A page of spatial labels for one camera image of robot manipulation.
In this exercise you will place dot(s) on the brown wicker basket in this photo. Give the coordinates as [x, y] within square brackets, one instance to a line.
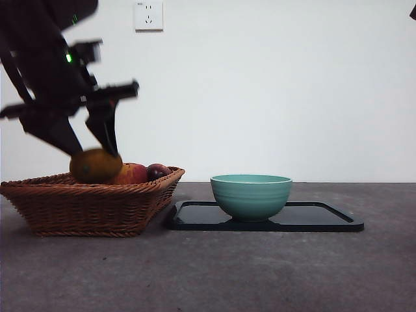
[81, 211]

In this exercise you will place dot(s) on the teal ribbed bowl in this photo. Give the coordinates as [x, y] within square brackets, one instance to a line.
[252, 201]

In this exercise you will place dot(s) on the red yellow apple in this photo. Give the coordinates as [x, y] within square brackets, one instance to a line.
[135, 175]

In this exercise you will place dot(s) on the brown kiwi fruit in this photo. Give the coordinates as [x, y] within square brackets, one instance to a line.
[94, 165]

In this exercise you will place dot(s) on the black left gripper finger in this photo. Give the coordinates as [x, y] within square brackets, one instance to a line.
[52, 133]
[105, 126]

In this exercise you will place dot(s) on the dark red plum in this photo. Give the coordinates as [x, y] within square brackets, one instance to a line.
[157, 172]

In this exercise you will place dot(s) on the white wall socket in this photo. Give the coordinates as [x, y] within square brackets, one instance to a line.
[149, 16]

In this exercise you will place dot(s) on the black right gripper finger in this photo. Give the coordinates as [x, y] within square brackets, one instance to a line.
[414, 13]

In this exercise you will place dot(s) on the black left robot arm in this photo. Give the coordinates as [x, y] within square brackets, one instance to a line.
[39, 65]

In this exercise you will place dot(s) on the dark rectangular tray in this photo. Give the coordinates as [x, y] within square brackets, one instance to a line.
[308, 217]

